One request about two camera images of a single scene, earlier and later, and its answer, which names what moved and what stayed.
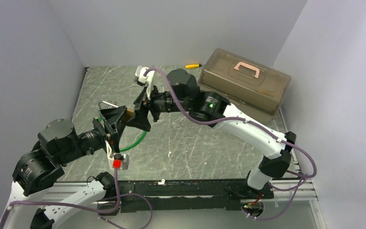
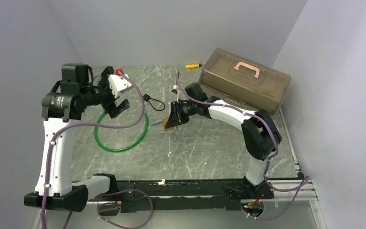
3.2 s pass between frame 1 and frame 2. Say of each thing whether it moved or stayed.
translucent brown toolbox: stayed
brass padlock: moved
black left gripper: moved
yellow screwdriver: stayed
